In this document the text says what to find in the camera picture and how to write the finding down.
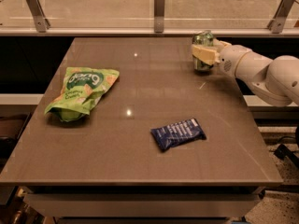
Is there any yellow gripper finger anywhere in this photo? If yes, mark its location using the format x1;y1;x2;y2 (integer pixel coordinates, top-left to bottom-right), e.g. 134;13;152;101
213;38;231;49
192;44;220;65

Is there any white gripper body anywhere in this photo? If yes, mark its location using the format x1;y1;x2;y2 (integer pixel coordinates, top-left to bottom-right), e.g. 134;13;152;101
219;45;251;77

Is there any green soda can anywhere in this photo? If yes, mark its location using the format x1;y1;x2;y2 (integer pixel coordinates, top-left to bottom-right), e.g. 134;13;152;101
192;30;214;72

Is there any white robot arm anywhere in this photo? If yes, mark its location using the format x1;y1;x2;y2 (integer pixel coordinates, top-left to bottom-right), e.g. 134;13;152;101
192;39;299;107

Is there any blue snack packet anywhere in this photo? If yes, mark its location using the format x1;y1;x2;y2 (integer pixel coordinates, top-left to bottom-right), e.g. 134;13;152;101
150;118;206;151

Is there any green snack bag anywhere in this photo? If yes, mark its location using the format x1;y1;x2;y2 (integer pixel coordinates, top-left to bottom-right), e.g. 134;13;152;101
45;67;120;122

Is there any glass barrier panel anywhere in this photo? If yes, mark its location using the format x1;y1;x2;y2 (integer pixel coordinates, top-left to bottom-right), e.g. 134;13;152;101
0;0;281;30

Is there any right metal bracket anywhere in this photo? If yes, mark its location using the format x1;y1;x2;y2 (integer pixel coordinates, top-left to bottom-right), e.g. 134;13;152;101
267;0;295;34

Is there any metal bracket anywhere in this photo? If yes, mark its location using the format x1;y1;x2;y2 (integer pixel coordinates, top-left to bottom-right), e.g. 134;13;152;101
154;0;165;33
25;0;50;33
267;0;295;34

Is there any middle metal bracket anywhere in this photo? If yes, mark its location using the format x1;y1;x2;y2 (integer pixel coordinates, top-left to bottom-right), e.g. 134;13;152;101
154;0;165;33

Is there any left metal bracket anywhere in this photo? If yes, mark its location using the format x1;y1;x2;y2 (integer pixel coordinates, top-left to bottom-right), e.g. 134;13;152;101
25;0;50;33

